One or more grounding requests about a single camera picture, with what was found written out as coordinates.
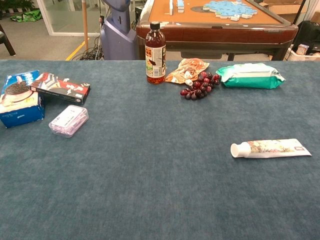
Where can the white floral toothpaste tube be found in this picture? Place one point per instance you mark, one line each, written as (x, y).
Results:
(272, 150)

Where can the amber drink bottle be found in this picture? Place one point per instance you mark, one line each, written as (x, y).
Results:
(155, 62)

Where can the bunch of red grapes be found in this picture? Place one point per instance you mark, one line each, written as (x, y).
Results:
(200, 87)

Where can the orange spout pouch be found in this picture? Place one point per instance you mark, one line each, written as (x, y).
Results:
(187, 67)

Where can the blue felt tablecloth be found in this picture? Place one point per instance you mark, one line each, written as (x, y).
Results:
(150, 187)

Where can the clear box of floss picks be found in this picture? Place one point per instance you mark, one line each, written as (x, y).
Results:
(67, 121)

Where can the green wet wipes pack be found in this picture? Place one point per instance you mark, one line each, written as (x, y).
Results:
(250, 80)

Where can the brown mahjong table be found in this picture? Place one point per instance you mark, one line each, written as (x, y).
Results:
(212, 35)

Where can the black and red carton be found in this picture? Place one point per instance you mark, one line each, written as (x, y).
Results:
(62, 91)

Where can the row of white mahjong tiles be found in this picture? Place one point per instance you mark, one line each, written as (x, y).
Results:
(171, 7)

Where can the stack of blue mahjong tiles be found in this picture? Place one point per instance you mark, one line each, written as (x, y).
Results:
(180, 6)

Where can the wooden pole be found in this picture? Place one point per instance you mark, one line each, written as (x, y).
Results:
(85, 25)

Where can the pile of blue mahjong tiles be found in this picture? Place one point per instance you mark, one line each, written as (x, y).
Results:
(230, 8)

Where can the blue cookie box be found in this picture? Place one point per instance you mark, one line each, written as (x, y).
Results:
(20, 117)

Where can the white plastic basket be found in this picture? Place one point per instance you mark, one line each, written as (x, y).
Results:
(292, 56)

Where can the small white drink carton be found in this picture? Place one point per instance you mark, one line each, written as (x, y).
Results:
(302, 49)

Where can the green bag on floor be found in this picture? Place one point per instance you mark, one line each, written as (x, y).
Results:
(27, 16)

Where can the black case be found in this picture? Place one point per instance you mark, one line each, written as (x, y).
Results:
(310, 35)

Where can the purple grey robot pedestal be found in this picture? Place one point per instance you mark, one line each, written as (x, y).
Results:
(117, 37)

